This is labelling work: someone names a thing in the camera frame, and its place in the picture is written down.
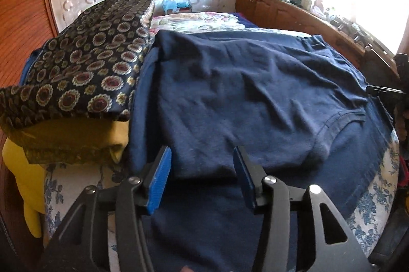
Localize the pink floral quilt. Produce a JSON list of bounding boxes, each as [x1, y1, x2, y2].
[[150, 12, 256, 36]]

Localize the pink figurine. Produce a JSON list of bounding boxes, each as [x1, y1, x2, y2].
[[311, 0, 327, 17]]

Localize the small black tripod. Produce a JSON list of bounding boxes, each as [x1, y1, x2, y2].
[[353, 27, 372, 46], [337, 18, 355, 34]]

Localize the yellow cloth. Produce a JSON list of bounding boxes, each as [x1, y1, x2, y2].
[[3, 117, 130, 239]]

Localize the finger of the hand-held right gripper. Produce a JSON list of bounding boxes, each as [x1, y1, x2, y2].
[[366, 85, 401, 97]]

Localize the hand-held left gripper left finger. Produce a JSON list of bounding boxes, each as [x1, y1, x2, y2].
[[40, 145, 173, 272]]

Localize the navy printed T-shirt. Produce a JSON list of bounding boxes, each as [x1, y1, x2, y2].
[[128, 30, 398, 272]]

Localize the blue floral bed sheet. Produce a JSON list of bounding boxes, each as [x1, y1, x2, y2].
[[43, 119, 400, 272]]

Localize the long wooden cabinet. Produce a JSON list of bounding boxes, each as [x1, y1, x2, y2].
[[235, 0, 400, 74]]

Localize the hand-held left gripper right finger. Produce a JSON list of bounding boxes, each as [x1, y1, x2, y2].
[[233, 145, 371, 272]]

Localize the dark medallion-patterned folded cloth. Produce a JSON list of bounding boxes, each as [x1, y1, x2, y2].
[[0, 0, 156, 164]]

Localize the dark chair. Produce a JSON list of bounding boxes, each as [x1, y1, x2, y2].
[[362, 47, 400, 84]]

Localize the navy blanket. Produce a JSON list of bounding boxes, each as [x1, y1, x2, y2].
[[228, 13, 261, 31]]

